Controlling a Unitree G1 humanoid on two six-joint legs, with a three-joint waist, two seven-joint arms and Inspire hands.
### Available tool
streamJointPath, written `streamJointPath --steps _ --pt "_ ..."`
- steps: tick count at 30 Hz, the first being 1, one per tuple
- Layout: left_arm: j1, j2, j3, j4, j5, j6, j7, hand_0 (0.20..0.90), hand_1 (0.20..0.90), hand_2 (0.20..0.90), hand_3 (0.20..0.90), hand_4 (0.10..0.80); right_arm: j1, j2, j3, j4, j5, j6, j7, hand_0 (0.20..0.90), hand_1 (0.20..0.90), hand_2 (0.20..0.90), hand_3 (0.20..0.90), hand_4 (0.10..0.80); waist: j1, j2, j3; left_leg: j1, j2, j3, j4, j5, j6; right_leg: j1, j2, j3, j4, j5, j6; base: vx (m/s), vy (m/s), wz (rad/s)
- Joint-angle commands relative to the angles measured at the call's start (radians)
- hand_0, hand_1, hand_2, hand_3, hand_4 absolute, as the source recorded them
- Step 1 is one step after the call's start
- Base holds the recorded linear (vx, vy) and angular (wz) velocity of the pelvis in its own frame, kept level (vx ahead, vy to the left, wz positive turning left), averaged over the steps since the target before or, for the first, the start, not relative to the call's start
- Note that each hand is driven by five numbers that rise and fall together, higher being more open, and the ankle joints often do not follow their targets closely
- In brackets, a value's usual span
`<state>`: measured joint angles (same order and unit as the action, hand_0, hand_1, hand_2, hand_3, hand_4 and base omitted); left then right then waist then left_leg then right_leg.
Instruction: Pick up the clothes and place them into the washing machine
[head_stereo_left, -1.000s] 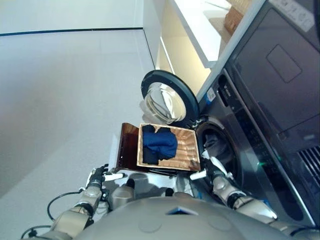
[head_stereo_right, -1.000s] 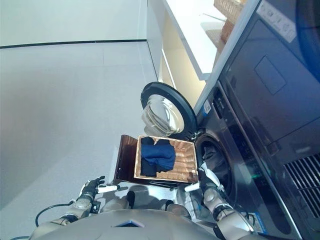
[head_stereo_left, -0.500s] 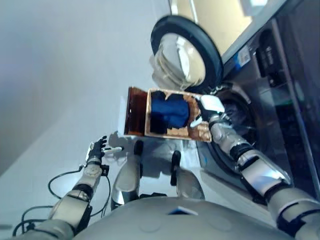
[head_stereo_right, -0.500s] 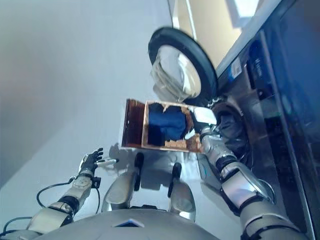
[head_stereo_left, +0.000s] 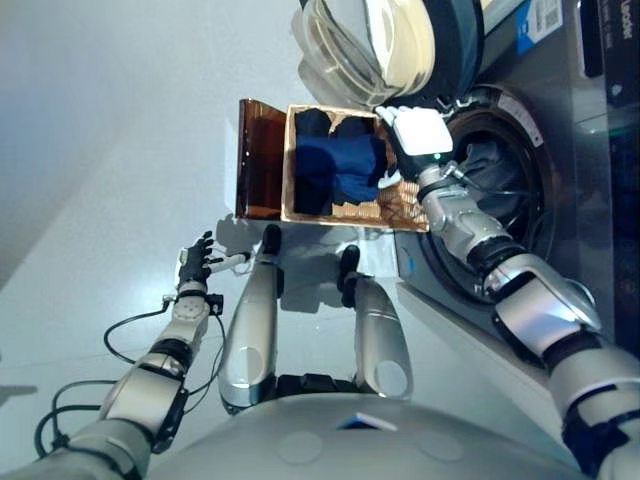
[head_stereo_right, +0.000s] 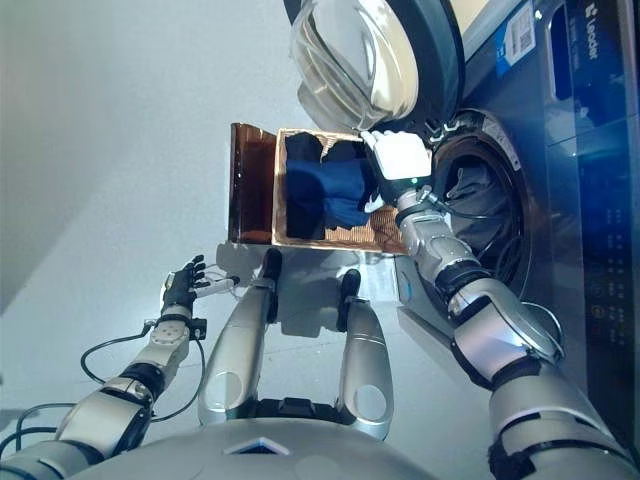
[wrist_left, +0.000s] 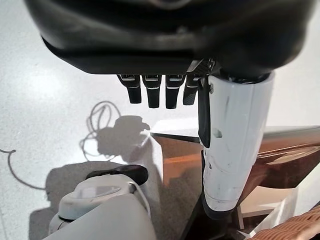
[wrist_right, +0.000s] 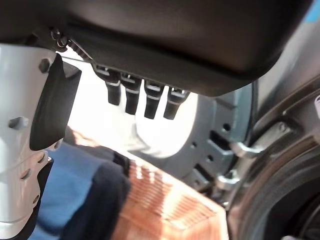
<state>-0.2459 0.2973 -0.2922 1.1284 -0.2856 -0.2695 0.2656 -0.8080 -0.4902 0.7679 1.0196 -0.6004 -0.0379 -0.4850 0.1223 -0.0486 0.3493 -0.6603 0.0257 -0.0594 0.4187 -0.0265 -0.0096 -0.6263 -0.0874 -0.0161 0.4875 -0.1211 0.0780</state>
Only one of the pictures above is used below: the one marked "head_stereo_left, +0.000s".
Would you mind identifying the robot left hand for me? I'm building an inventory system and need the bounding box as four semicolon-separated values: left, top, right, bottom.
178;230;251;289

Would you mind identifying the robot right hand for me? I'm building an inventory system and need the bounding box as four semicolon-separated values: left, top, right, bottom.
373;103;456;191

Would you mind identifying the blue garment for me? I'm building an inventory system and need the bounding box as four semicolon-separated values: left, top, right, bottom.
294;132;387;202

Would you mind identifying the grey front-load washing machine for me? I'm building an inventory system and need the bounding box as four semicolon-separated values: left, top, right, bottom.
393;0;640;397

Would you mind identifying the brown wicker laundry basket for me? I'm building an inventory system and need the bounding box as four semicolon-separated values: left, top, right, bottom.
280;103;432;234

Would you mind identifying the round glass washer door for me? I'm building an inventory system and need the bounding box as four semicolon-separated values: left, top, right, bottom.
291;0;490;110

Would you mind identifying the black garment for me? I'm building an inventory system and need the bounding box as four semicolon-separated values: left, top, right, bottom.
293;109;377;217

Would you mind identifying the dark brown wooden stool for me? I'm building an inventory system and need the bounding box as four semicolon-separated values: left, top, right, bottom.
234;98;290;222

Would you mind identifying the blue white washer sticker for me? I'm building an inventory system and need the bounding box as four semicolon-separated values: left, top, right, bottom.
514;0;565;57

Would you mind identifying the robot right leg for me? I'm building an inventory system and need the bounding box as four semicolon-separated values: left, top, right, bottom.
337;244;416;402

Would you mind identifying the robot grey torso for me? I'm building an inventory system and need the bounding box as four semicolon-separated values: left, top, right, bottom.
147;399;597;480

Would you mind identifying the thin white floor cable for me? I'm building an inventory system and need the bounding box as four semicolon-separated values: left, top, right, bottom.
214;249;262;276

